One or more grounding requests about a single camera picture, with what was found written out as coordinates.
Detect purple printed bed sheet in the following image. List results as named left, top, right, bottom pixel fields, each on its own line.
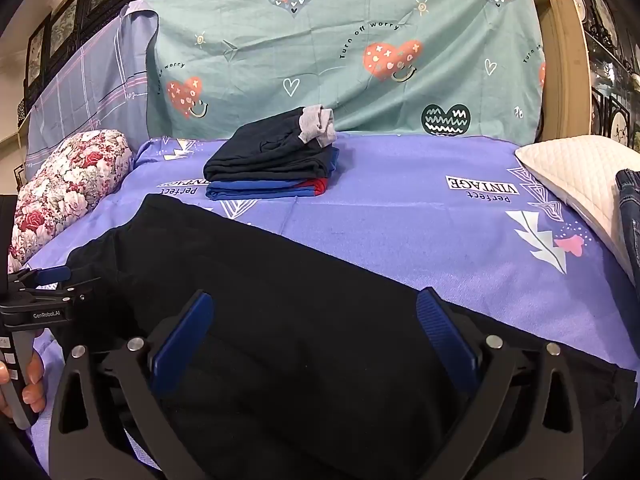
left=10, top=135, right=640, bottom=466

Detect wooden bed frame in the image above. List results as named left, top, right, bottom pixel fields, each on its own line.
left=512, top=0, right=593, bottom=146

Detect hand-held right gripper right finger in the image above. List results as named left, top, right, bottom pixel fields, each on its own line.
left=415, top=287, right=586, bottom=480

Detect blue jeans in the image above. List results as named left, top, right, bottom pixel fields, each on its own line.
left=614, top=169, right=640, bottom=271

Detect folded blue red garment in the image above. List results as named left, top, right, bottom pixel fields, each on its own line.
left=206, top=176, right=330, bottom=202

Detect cream wall shelf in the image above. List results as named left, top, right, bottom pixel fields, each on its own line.
left=0, top=127, right=28, bottom=198

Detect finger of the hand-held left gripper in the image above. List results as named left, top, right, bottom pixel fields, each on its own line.
left=22, top=276, right=102, bottom=307
left=7, top=266, right=72, bottom=292

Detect black carved display cabinet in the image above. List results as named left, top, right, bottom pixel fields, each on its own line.
left=565, top=0, right=640, bottom=151

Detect folded black pants grey waistband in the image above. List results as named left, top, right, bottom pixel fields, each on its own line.
left=203, top=105, right=338, bottom=183

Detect white quilted pillow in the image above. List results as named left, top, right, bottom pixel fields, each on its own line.
left=515, top=134, right=640, bottom=286

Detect person's left hand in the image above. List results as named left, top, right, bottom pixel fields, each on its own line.
left=0, top=347, right=47, bottom=423

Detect teal heart print sheet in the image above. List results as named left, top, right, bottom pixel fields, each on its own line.
left=145, top=0, right=546, bottom=141

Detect floral pillow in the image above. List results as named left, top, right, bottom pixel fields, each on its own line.
left=9, top=129, right=135, bottom=273

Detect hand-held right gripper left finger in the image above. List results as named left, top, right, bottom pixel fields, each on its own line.
left=48, top=290, right=216, bottom=480

